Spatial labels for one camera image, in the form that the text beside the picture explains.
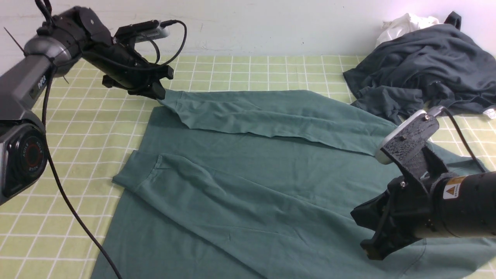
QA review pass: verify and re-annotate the green checkered tablecloth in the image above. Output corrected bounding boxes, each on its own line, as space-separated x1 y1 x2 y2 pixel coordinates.
1 55 495 279

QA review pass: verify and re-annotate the dark grey crumpled garment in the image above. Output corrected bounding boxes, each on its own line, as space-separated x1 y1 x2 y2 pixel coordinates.
343 12 496 125

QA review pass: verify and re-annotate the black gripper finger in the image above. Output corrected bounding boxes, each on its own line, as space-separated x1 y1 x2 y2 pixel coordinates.
361 232 421 261
127 81 166 100
150 65 175 80

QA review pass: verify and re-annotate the white crumpled cloth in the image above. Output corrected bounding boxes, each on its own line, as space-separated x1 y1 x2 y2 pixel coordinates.
375 14 440 47

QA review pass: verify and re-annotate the black camera cable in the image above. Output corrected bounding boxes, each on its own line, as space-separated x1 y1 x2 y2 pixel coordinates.
34 0 188 279
428 107 487 173

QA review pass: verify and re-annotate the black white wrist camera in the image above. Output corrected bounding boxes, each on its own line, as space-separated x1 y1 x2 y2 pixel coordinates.
375 110 456 187

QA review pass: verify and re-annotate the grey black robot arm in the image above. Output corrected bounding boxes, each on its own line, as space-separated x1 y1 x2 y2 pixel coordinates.
0 0 176 204

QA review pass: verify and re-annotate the green long-sleeved shirt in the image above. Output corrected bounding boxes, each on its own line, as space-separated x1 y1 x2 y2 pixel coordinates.
103 90 495 279

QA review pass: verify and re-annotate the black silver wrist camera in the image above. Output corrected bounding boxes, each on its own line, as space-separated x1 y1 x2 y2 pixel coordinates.
114 20 170 43

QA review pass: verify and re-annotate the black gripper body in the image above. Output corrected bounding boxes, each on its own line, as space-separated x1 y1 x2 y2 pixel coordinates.
82 44 160 90
351 176 446 243

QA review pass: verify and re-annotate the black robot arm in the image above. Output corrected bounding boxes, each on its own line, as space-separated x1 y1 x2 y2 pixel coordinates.
351 172 495 261

